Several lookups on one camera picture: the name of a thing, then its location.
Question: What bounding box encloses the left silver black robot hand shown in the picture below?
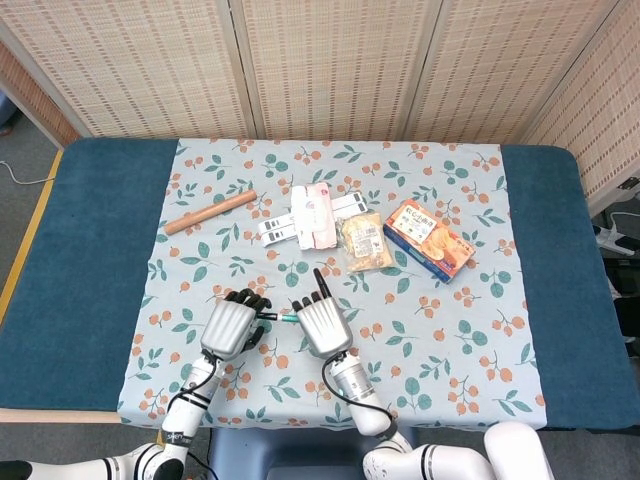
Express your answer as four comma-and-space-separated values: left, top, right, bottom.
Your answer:
199, 287, 275, 360

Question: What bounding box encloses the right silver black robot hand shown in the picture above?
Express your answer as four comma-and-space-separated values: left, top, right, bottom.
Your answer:
290, 267, 354, 359

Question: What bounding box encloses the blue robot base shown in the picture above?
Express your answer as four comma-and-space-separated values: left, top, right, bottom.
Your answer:
207, 427, 424, 480

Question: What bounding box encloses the floral print tablecloth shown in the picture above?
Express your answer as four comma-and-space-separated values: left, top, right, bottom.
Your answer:
117, 137, 547, 432

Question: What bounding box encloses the clear snack bag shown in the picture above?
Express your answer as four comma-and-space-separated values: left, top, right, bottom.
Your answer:
335, 210, 395, 274

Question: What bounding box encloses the white label strip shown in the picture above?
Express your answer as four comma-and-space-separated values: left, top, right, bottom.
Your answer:
257, 192, 369, 237
260, 227, 300, 249

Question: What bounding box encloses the white pink paper package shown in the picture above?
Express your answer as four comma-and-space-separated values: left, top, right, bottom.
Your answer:
290, 182, 339, 251

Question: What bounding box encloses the wooden rolling pin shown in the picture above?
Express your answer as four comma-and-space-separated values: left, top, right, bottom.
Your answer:
163, 189, 258, 236

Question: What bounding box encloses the orange blue cookie box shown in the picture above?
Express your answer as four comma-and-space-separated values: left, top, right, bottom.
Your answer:
382, 198, 476, 285

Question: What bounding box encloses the dark blue table cover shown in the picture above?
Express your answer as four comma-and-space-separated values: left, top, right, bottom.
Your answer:
0, 137, 632, 432

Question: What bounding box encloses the bamboo folding screen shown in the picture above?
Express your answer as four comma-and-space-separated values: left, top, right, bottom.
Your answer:
0, 0, 640, 214

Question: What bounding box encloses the white power strip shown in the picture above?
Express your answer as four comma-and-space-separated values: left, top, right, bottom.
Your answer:
592, 211, 640, 257

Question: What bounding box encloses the white floor cable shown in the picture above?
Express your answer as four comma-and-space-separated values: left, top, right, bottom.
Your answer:
0, 159, 57, 186

